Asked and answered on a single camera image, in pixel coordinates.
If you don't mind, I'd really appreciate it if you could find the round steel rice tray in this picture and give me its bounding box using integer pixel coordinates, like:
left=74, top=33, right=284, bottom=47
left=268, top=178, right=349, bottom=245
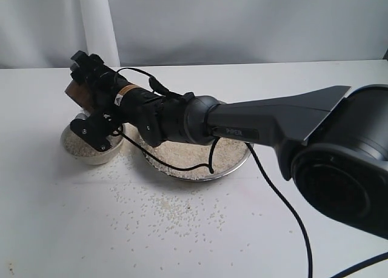
left=122, top=124, right=250, bottom=182

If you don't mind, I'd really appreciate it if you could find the brown wooden cup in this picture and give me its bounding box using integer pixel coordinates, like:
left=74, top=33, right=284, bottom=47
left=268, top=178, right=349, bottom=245
left=65, top=80, right=96, bottom=114

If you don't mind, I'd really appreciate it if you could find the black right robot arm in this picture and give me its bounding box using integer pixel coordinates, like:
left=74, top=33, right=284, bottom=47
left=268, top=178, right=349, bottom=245
left=65, top=51, right=387, bottom=238

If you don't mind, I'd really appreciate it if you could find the black camera cable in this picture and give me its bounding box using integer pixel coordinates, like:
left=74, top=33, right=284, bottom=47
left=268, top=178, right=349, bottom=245
left=112, top=66, right=388, bottom=278

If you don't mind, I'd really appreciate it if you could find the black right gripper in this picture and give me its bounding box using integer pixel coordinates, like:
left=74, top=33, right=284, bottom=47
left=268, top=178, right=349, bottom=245
left=70, top=50, right=188, bottom=147

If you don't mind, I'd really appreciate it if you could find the white ceramic rice bowl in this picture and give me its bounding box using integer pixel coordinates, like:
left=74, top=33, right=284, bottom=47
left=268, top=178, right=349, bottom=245
left=60, top=125, right=124, bottom=165

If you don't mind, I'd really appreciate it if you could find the white backdrop curtain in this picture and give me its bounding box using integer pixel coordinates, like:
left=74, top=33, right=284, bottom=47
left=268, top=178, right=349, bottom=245
left=1, top=0, right=387, bottom=68

